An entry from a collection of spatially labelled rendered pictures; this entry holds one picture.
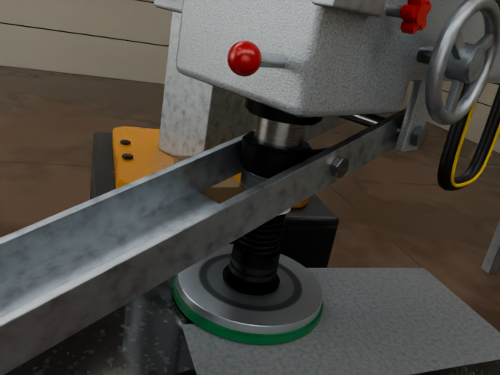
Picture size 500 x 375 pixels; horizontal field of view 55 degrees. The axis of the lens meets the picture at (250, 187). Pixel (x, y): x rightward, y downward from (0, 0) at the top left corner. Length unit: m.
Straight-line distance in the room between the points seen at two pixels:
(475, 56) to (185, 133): 0.83
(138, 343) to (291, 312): 0.20
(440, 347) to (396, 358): 0.08
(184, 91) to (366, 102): 0.78
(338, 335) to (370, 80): 0.34
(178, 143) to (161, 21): 5.36
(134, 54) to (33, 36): 1.19
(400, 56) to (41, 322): 0.46
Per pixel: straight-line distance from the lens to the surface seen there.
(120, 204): 0.58
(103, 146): 1.50
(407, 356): 0.71
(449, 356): 0.75
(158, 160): 1.30
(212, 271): 0.72
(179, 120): 1.30
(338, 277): 0.83
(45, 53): 6.63
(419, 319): 0.80
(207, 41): 0.58
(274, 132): 0.60
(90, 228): 0.57
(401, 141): 0.73
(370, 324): 0.75
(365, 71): 0.54
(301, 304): 0.69
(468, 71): 0.61
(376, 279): 0.87
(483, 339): 0.82
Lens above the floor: 1.20
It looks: 21 degrees down
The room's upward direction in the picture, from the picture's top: 10 degrees clockwise
